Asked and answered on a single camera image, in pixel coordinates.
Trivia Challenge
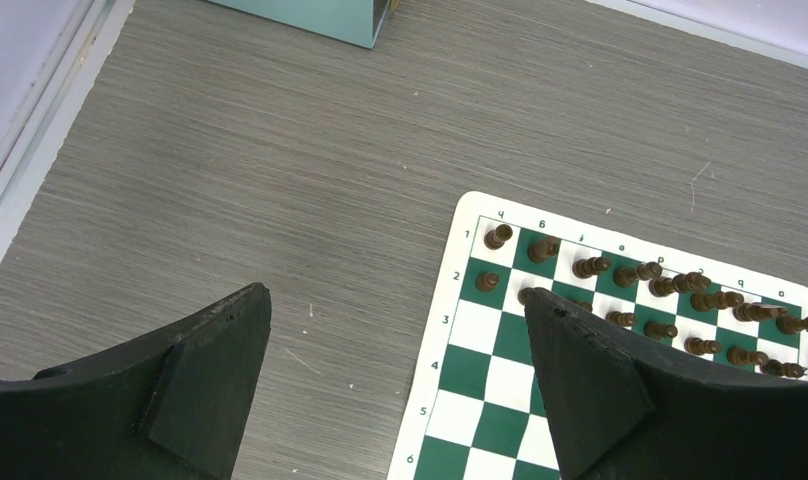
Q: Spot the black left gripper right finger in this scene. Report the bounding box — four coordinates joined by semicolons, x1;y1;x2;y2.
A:
524;287;808;479

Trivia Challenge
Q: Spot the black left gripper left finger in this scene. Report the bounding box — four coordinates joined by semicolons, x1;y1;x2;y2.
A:
35;282;271;479

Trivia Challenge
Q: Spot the dark wooden chess piece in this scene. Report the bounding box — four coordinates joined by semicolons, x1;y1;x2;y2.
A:
776;315;808;335
690;291;744;312
572;256;612;279
648;272;711;297
527;236;561;264
732;302;788;322
483;224;513;250
613;262;662;288

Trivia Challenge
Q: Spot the green white chess board mat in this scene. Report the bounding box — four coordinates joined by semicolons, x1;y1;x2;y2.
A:
388;191;808;479

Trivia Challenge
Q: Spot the dark wooden pawn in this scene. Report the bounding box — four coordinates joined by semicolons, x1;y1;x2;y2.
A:
760;359;806;379
575;301;593;312
605;311;637;327
643;321;678;340
684;337;722;356
726;346;769;366
475;272;501;292
517;287;536;305

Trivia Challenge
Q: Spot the light blue box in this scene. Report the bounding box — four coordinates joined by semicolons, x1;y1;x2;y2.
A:
211;0;398;49

